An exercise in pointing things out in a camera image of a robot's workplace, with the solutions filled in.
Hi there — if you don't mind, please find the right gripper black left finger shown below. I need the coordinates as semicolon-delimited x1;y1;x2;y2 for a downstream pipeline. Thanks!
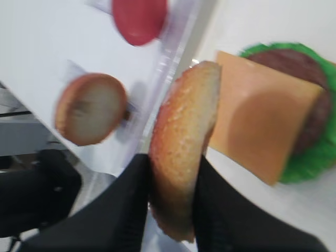
20;154;150;251

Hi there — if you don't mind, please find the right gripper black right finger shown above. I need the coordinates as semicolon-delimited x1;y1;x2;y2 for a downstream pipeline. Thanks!
193;154;333;251

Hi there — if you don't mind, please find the toasted bun slice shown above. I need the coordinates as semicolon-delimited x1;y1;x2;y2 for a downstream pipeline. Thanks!
149;61;222;243

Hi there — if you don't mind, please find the green lettuce leaf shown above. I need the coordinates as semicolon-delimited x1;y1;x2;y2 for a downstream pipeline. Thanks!
239;42;335;184

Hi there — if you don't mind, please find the orange cheese slice on burger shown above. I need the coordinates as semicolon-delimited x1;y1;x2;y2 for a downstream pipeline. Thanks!
209;51;318;185

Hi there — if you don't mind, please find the bread bun slice in rack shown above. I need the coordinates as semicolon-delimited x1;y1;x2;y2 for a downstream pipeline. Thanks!
54;73;128;146

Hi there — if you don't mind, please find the brown meat patty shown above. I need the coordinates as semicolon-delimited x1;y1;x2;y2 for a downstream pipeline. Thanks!
246;49;332;154

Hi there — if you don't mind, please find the red tomato slice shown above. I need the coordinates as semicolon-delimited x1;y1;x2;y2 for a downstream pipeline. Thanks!
111;0;168;46

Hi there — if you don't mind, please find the black object beside table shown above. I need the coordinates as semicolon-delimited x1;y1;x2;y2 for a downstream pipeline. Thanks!
1;150;82;238

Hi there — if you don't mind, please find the clear acrylic food rack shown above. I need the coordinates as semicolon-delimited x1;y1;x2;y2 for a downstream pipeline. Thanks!
62;0;221;205

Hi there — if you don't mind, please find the silver metal tray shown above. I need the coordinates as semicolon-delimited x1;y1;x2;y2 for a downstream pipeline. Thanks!
143;0;336;252

